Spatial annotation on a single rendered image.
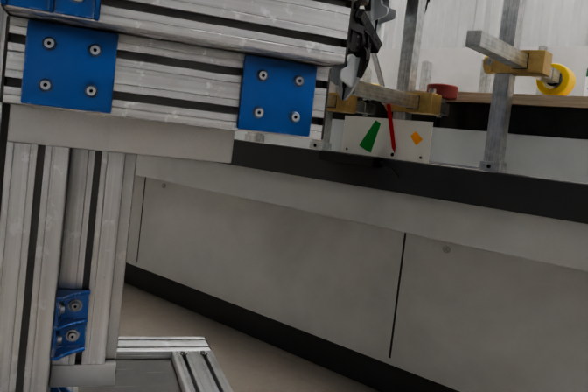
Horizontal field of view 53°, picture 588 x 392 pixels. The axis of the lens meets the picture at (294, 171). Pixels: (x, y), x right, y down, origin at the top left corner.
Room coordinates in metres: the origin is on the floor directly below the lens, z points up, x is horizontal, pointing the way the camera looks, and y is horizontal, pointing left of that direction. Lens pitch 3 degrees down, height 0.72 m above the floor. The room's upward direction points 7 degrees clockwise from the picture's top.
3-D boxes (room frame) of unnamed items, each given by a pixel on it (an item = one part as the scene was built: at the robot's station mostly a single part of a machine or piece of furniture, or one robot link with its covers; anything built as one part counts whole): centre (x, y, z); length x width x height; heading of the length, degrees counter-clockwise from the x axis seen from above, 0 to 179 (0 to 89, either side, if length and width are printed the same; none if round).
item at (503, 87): (1.34, -0.45, 0.86); 0.03 x 0.03 x 0.48; 50
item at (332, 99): (1.60, -0.06, 0.83); 0.43 x 0.03 x 0.04; 140
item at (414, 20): (1.51, -0.26, 0.93); 0.03 x 0.03 x 0.48; 50
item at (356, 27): (1.23, -0.07, 0.97); 0.09 x 0.08 x 0.12; 140
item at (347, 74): (1.22, -0.09, 0.86); 0.06 x 0.03 x 0.09; 140
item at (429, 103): (1.49, -0.28, 0.85); 0.13 x 0.06 x 0.05; 50
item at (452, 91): (1.57, -0.36, 0.85); 0.08 x 0.08 x 0.11
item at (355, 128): (1.51, -0.22, 0.75); 0.26 x 0.01 x 0.10; 50
